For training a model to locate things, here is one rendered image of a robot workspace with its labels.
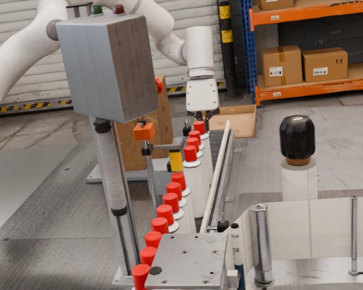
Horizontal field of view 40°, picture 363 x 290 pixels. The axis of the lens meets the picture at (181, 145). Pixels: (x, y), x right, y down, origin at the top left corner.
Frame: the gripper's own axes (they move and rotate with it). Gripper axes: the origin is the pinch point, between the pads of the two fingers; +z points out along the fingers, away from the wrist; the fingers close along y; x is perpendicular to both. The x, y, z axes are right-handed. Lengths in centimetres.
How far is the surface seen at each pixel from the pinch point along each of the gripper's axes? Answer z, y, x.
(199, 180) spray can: 14.1, 1.9, -26.1
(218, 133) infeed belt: 2.7, -0.7, 38.5
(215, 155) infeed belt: 10.3, 0.3, 17.8
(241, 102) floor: -22, -18, 363
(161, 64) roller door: -71, -104, 383
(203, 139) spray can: 3.7, 1.1, -10.0
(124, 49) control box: -15, -3, -70
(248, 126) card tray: 1, 10, 56
